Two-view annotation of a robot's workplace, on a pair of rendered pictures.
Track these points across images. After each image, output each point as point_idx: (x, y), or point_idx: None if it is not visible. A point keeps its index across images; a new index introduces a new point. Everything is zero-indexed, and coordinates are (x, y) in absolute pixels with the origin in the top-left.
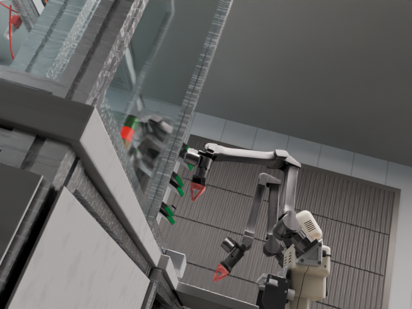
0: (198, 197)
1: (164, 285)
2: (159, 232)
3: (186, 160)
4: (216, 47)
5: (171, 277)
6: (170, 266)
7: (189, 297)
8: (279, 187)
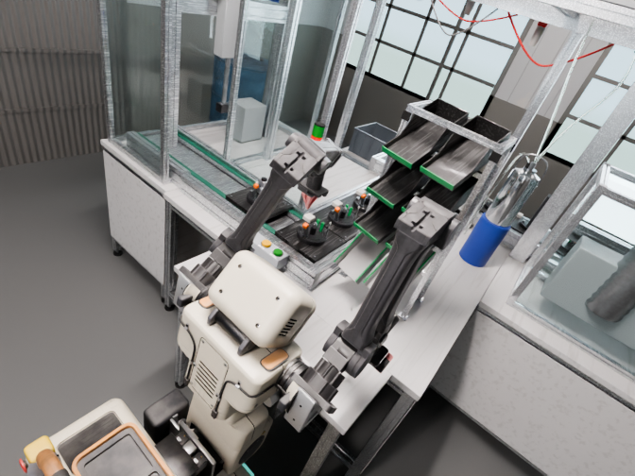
0: (307, 205)
1: (188, 218)
2: (212, 198)
3: None
4: (163, 85)
5: (185, 214)
6: (170, 200)
7: None
8: (395, 234)
